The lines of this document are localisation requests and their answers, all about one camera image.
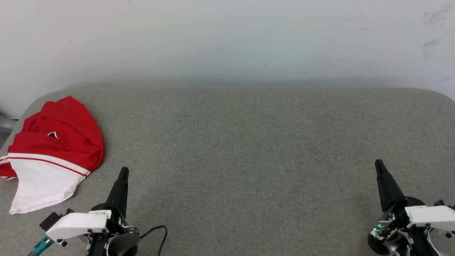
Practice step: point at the grey metal pipe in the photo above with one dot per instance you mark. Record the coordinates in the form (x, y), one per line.
(6, 122)

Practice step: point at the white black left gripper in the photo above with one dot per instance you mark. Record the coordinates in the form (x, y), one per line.
(76, 224)

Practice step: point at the red white basketball jersey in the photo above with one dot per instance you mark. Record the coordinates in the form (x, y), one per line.
(67, 142)

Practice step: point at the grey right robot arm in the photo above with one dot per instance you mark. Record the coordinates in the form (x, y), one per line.
(398, 247)

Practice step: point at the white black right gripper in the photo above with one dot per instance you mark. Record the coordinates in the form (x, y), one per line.
(428, 216)

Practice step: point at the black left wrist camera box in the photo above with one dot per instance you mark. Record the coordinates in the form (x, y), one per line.
(53, 221)

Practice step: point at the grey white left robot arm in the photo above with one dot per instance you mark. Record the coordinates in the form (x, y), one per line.
(124, 245)

